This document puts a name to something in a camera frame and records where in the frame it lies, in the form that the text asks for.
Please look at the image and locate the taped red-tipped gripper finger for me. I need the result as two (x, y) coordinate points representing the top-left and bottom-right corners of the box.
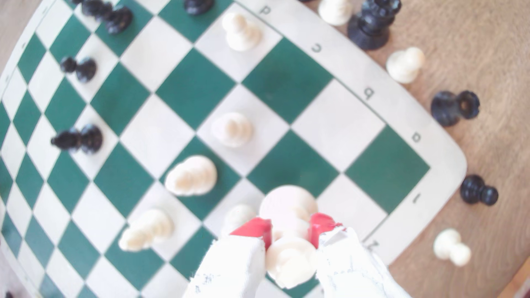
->
(183, 217), (273, 298)
(309, 213), (411, 298)

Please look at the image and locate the white chess king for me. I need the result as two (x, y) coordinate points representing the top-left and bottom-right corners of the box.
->
(259, 185), (319, 289)

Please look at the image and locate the white chess pawn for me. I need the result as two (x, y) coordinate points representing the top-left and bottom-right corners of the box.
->
(317, 0), (354, 26)
(386, 46), (426, 85)
(221, 203), (258, 237)
(433, 228), (472, 267)
(221, 12), (263, 52)
(210, 112), (254, 149)

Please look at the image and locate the white chess bishop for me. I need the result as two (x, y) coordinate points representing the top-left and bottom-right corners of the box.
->
(118, 208), (174, 252)
(165, 155), (218, 197)

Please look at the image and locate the black chess pawn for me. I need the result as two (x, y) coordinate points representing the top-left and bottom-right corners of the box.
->
(184, 0), (215, 16)
(60, 56), (98, 84)
(460, 174), (499, 207)

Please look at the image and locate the green and white chess mat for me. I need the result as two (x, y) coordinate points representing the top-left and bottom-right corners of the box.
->
(0, 0), (468, 298)

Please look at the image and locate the black chess rook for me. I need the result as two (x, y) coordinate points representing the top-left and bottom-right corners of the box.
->
(430, 90), (481, 127)

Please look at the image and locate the black chess bishop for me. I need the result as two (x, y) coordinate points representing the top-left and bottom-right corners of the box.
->
(51, 123), (104, 155)
(80, 0), (134, 35)

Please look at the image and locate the black chess queen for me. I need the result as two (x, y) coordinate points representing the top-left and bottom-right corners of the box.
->
(347, 0), (402, 51)

